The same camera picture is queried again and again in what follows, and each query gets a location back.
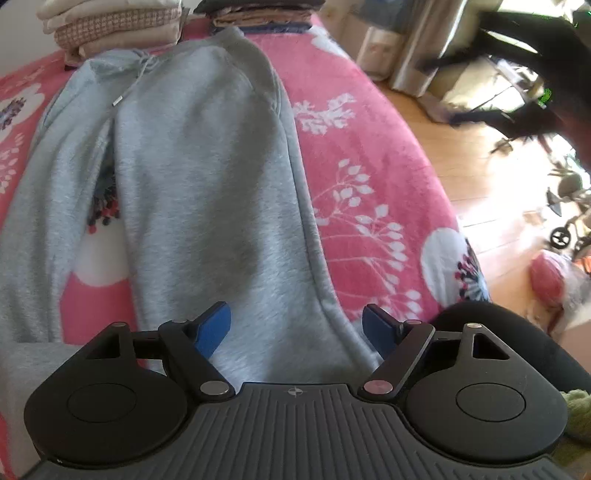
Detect pink floral blanket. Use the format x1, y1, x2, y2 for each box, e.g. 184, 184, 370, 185
0, 11, 491, 480

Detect white folded sweater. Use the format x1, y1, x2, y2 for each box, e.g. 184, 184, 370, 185
38, 0, 182, 20

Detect grey curtain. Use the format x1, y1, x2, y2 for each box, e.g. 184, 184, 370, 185
390, 0, 483, 96

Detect red plastic bag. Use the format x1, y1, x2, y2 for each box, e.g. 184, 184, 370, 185
530, 251, 591, 333

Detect wheelchair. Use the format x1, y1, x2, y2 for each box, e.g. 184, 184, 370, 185
547, 175, 591, 252

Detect tan folded cloth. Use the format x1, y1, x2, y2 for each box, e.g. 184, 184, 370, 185
211, 9, 311, 27

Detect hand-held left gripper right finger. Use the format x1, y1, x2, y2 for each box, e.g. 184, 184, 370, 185
359, 303, 512, 401

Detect checkered folded cloth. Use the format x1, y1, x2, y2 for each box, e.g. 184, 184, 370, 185
54, 21, 180, 48

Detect person's green fleece jacket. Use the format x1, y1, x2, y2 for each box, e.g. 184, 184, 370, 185
561, 390, 591, 439

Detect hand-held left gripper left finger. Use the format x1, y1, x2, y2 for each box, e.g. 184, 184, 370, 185
84, 301, 235, 401

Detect white folded shirt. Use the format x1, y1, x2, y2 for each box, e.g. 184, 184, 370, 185
41, 10, 184, 34

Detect navy folded cloth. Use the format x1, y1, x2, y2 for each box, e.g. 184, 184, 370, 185
217, 21, 315, 34

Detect white water dispenser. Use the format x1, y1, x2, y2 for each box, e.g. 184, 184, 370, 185
358, 25, 403, 82

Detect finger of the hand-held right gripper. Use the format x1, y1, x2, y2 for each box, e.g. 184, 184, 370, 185
418, 28, 495, 72
448, 108, 559, 139

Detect dark grey folded clothes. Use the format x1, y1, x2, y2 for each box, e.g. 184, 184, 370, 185
194, 0, 324, 14

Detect grey sweatpants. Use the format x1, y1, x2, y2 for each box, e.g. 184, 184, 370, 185
0, 25, 385, 476

